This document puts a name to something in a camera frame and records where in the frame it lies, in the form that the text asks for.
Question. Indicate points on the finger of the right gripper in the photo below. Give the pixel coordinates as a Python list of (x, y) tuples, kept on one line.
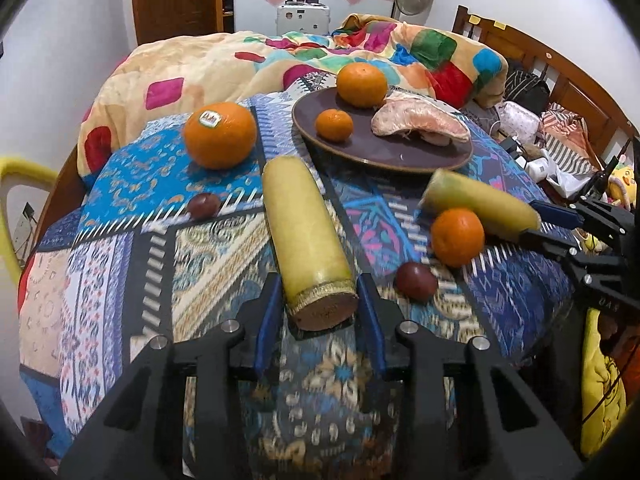
[(585, 214), (575, 259)]

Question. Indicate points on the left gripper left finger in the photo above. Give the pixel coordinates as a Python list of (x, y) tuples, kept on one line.
[(176, 411)]

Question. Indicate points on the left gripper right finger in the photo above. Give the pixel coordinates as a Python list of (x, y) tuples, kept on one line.
[(464, 411)]

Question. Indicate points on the small mandarin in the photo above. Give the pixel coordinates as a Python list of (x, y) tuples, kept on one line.
[(334, 125), (457, 237)]

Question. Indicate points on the dark red plum front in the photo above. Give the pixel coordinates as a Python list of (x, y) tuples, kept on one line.
[(416, 281)]

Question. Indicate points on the dark red plum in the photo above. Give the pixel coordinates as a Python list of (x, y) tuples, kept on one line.
[(203, 206), (416, 281)]

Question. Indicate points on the large plain orange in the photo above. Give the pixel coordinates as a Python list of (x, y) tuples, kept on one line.
[(361, 85)]

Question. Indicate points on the small mandarin front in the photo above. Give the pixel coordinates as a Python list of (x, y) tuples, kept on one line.
[(334, 125)]

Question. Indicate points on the large orange with sticker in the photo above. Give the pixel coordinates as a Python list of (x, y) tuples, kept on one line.
[(220, 136)]

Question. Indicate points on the yellow plush toy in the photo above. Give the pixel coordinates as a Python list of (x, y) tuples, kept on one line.
[(622, 187)]

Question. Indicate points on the wooden headboard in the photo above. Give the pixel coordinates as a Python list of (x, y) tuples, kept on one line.
[(610, 131)]

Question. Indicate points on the white bottle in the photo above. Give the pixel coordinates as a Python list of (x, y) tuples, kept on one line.
[(541, 169)]

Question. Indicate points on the black striped bag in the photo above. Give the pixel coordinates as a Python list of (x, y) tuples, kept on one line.
[(528, 91)]

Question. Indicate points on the patterned blue patchwork cloth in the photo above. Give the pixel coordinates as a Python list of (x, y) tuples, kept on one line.
[(162, 248)]

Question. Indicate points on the purple round plate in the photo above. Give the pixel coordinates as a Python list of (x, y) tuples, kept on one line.
[(411, 156)]

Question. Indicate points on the yellow foam tube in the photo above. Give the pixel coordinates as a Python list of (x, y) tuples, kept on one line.
[(22, 181)]

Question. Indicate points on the white suitcase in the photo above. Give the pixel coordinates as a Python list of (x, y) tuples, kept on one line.
[(307, 16)]

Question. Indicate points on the colourful patchwork quilt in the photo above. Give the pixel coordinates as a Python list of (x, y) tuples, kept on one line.
[(181, 74)]

